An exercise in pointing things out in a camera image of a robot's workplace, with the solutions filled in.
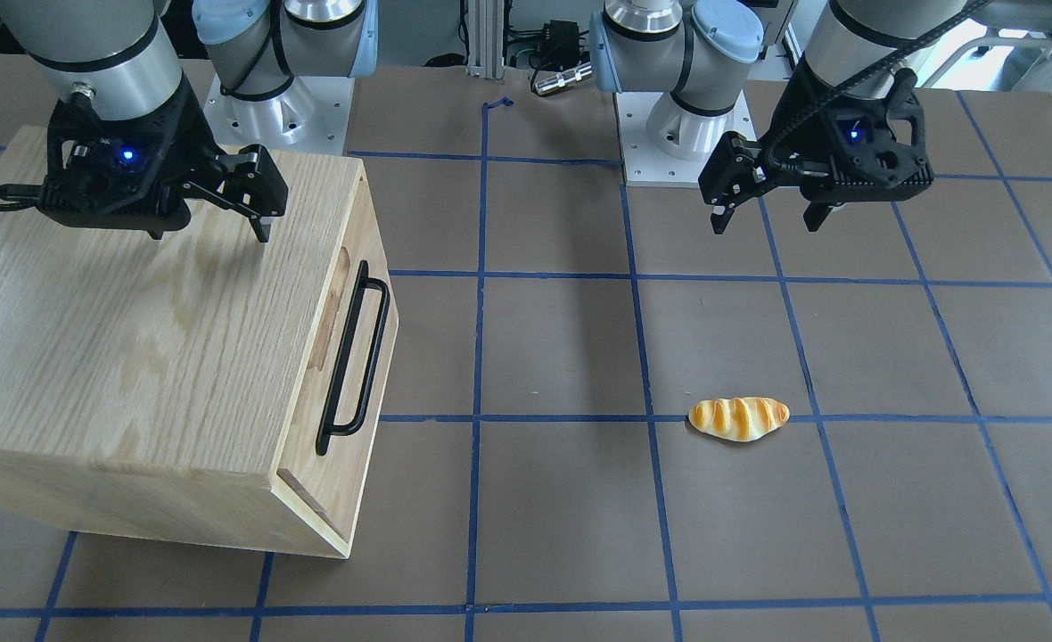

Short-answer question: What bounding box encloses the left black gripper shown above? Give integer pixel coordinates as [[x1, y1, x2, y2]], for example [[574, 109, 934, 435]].
[[700, 61, 934, 235]]

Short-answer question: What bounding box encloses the aluminium frame post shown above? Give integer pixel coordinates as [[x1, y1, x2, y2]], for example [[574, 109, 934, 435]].
[[464, 0, 508, 82]]

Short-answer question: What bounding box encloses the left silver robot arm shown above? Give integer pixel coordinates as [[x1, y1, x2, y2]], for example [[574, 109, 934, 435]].
[[588, 1, 985, 235]]

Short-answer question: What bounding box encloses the silver cable connector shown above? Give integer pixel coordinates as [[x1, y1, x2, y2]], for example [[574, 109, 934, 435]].
[[530, 62, 594, 98]]

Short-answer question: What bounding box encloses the toy bread roll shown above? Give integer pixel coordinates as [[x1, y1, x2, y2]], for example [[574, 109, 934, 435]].
[[686, 397, 791, 443]]

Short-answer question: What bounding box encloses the wooden drawer cabinet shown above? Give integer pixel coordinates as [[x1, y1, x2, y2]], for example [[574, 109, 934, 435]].
[[0, 152, 370, 551]]

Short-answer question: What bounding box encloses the black metal drawer handle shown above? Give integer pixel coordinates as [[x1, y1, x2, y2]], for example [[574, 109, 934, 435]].
[[315, 259, 391, 457]]

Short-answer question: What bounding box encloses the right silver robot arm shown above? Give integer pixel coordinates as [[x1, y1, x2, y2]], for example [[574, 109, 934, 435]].
[[0, 1, 378, 243]]

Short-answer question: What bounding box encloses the black corrugated cable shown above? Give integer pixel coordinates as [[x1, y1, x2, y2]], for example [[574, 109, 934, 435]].
[[762, 0, 995, 170]]

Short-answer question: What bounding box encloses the light wood drawer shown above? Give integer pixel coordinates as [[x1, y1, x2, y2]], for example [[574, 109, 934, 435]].
[[277, 177, 399, 558]]

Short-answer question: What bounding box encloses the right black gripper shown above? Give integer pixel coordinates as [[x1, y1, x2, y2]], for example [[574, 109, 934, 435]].
[[36, 89, 289, 243]]

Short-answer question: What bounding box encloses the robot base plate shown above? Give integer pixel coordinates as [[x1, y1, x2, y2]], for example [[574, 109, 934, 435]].
[[203, 77, 356, 157], [615, 91, 757, 188]]

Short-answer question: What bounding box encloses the black power adapter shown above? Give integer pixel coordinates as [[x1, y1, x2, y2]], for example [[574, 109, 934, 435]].
[[537, 20, 580, 71]]

